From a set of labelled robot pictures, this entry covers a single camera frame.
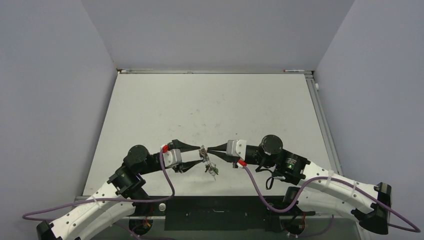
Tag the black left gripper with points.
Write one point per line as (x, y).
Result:
(183, 147)

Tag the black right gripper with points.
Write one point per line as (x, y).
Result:
(222, 154)

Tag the large steel carabiner keyring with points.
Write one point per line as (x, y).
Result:
(205, 157)

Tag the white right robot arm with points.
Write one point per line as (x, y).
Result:
(314, 188)

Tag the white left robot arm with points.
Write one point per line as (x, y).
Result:
(120, 194)

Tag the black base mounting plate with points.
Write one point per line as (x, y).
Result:
(212, 213)

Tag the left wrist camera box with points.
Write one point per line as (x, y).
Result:
(170, 157)

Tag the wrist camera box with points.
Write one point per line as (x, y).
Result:
(237, 150)
(170, 157)

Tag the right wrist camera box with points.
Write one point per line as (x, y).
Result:
(237, 150)

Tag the pen on back rail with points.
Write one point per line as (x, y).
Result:
(294, 71)

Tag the aluminium back rail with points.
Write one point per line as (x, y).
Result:
(203, 71)

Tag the aluminium rail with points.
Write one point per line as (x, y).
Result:
(313, 88)
(203, 71)

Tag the aluminium right side rail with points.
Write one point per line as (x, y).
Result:
(313, 88)

